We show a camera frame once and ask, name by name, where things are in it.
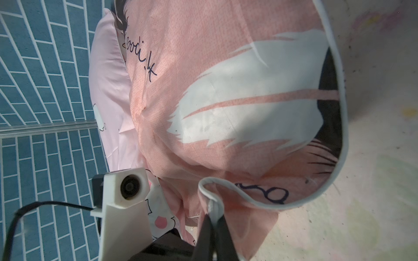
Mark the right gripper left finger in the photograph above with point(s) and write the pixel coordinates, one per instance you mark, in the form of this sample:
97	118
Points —
204	248

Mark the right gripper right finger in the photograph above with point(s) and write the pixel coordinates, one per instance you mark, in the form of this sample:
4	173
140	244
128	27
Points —
224	245

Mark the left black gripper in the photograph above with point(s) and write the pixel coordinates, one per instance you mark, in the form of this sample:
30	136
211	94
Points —
169	247

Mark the salmon pink feather pillow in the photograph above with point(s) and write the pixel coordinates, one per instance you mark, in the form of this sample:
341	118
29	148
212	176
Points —
239	107

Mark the light pink cartoon pillow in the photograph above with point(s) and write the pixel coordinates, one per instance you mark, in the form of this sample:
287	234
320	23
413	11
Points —
110	87

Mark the floral table mat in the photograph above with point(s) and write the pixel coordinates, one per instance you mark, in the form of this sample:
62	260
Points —
370	213

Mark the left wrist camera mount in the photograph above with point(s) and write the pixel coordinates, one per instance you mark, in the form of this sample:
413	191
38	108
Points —
119	202

